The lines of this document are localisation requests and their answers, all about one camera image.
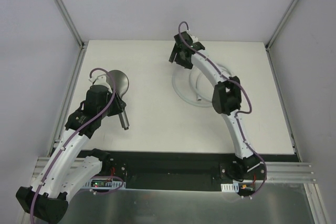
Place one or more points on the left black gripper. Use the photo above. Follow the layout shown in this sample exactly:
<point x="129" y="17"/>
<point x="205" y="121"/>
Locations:
<point x="118" y="106"/>

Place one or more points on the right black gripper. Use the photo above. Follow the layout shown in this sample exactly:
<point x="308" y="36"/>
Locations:
<point x="181" y="57"/>

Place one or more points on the grey shower head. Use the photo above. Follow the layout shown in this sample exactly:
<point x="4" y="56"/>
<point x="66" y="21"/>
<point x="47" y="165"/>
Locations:
<point x="121" y="82"/>

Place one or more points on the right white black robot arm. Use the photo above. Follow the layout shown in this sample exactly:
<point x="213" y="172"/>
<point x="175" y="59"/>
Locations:
<point x="226" y="101"/>

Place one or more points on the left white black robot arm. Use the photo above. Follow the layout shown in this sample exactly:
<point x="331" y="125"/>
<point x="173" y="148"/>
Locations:
<point x="49" y="195"/>

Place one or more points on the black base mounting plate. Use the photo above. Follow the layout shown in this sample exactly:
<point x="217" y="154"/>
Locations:
<point x="181" y="171"/>

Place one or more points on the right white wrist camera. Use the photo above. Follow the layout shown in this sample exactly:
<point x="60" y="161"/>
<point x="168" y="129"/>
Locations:
<point x="194" y="38"/>

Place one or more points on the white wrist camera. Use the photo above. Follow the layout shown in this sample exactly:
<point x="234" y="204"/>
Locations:
<point x="194" y="38"/>
<point x="98" y="80"/>

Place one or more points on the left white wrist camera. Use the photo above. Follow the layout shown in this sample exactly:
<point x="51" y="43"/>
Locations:
<point x="98" y="80"/>

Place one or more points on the left white cable duct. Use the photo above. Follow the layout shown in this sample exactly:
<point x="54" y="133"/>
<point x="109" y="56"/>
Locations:
<point x="104" y="184"/>

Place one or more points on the white cable duct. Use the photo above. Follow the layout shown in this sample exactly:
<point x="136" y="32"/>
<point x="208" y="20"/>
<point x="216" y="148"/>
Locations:
<point x="230" y="188"/>
<point x="104" y="184"/>

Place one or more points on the left aluminium frame post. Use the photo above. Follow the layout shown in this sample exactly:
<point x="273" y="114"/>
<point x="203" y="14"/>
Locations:
<point x="70" y="23"/>

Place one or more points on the aluminium frame post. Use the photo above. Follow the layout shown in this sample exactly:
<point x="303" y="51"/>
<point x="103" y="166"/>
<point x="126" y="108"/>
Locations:
<point x="280" y="26"/>
<point x="70" y="23"/>

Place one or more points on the right aluminium frame post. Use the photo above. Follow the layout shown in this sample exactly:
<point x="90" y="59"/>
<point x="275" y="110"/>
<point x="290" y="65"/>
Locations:
<point x="280" y="26"/>

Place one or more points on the right white cable duct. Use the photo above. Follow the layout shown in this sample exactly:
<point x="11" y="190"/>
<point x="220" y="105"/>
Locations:
<point x="230" y="188"/>

